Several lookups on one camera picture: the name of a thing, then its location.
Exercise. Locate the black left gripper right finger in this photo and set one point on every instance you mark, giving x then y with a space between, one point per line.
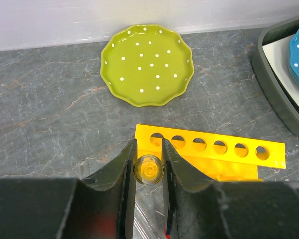
196 205

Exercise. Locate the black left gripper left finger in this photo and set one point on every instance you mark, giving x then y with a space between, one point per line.
101 206

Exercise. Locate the white square board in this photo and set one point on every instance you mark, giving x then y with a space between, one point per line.
276 54

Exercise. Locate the dark grey tray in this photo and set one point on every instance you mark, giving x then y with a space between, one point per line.
280 100

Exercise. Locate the green polka dot plate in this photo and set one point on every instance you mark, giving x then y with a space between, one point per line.
147 65

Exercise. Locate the yellow test tube rack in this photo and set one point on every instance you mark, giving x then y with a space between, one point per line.
221 157

